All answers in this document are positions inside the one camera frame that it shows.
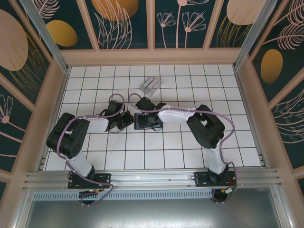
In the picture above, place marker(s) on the clear plastic card box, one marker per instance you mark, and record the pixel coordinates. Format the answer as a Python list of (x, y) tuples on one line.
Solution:
[(150, 85)]

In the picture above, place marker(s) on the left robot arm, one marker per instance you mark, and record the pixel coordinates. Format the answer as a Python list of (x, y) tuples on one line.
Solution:
[(67, 137)]

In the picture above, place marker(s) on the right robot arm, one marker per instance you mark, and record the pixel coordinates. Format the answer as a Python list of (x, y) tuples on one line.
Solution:
[(206, 128)]

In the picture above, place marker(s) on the small controller board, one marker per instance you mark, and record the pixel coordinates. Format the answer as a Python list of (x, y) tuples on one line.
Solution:
[(229, 191), (96, 191)]

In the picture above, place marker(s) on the grey metal panel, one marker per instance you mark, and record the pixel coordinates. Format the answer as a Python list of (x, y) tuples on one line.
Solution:
[(152, 216)]

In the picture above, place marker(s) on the aluminium mounting rail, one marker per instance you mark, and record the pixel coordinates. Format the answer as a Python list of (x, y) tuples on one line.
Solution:
[(152, 177)]

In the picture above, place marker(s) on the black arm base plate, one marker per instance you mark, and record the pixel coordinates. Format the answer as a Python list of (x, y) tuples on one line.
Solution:
[(104, 180), (200, 179)]

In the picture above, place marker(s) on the aluminium frame post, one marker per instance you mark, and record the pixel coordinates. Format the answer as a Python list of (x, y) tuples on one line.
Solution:
[(46, 35), (253, 35)]

